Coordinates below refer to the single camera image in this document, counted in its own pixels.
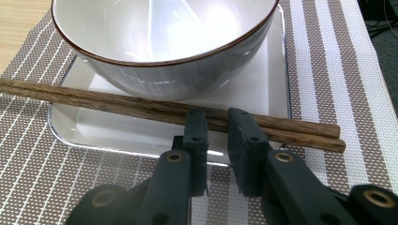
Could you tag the brown white striped woven placemat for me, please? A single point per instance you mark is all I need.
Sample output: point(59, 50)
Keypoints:
point(62, 175)

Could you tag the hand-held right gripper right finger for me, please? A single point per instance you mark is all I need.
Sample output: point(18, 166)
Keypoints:
point(245, 156)

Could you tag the white bowl with brown rim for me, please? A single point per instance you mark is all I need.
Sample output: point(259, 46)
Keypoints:
point(162, 31)

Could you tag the white square plate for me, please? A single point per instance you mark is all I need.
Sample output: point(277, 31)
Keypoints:
point(125, 134)

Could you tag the dark wooden chopstick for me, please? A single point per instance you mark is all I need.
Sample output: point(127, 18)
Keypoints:
point(313, 141)
point(297, 125)

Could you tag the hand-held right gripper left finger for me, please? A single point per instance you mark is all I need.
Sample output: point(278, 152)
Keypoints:
point(195, 156)

